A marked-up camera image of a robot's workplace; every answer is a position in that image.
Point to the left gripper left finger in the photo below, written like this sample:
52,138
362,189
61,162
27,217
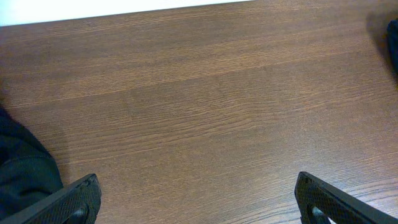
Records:
77,203

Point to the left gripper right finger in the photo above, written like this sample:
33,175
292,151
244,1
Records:
320,202

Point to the navy blue shorts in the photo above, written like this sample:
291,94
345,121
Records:
392,37

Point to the black garment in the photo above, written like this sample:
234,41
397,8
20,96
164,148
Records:
28,172

